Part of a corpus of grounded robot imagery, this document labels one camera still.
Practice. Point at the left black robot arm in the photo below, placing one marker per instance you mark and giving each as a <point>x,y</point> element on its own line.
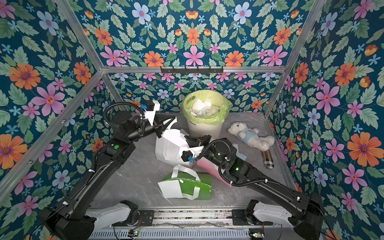
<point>127,121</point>

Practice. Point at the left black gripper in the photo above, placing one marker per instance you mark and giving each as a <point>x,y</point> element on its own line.
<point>160,128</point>

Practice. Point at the white ventilation grille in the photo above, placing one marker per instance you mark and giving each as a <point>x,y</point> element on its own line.
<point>171,234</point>

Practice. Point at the pink blue gradient paper bag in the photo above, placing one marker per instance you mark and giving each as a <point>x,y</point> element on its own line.
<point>210,168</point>

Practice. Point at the plaid patterned case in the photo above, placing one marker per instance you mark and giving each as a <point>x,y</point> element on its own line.
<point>267,160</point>

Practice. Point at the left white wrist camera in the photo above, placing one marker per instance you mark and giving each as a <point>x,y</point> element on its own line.
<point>150,108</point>

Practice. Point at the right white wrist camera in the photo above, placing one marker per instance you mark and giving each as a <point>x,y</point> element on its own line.
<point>188,156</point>

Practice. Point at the black wall hook rail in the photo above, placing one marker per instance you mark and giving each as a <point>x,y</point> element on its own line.
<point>191,70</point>

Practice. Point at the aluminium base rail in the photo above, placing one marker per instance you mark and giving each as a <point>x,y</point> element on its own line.
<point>192,216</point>

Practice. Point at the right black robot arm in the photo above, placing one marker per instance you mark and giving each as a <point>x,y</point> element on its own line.
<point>290,199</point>

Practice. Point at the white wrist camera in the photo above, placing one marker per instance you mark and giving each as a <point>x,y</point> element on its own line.
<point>188,156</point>
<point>150,108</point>

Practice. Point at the shredded paper scraps in bin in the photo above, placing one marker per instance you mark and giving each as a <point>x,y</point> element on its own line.
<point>204,109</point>

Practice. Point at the white plush teddy bear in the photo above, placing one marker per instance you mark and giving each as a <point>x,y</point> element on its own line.
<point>251,137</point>

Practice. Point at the green white paper bag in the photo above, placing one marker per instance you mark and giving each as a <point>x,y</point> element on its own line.
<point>185,183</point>

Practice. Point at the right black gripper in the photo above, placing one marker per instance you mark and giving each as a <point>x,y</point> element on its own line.
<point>195,142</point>

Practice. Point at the white ribbed trash bin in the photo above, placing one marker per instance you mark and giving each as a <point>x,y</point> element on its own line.
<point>200,130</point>

